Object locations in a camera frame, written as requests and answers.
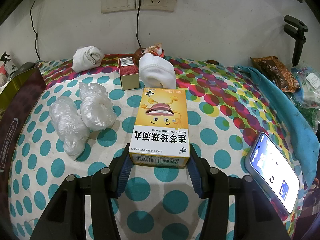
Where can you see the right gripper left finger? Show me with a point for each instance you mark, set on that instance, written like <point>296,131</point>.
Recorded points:
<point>120,170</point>

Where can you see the teal blue cloth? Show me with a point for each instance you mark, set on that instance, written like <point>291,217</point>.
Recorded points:
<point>303,139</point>

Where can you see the white sock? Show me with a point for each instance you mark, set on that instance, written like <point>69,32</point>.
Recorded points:
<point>86,58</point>
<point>156,72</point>

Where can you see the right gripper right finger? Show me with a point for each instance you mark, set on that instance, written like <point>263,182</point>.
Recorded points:
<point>198,169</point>

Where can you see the black clamp mount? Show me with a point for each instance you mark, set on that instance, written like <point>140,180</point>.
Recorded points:
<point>296,29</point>

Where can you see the brown monkey figurine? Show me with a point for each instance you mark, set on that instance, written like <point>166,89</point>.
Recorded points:
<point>155,50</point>

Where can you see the clear plastic bags right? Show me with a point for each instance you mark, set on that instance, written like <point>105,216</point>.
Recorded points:
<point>306,98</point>

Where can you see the smartphone lit screen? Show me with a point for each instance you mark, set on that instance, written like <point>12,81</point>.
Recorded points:
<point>273,173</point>

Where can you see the yellow medicine box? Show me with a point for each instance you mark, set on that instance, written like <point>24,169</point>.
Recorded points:
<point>160,135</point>

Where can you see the brown snack bag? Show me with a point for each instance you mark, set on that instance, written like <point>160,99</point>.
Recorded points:
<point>277,73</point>

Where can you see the clear plastic bag bundle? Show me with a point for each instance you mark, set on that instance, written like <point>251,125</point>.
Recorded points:
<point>74,125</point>

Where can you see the red beige small box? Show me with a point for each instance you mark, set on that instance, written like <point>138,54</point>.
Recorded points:
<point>129,73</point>

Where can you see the gold rectangular tin tray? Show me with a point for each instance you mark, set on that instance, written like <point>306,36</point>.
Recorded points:
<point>17,100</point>

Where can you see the black set-top box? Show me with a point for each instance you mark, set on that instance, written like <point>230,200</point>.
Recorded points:
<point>26,66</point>

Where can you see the polka dot bed cover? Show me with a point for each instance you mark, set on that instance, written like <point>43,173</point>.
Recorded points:
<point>218,110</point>

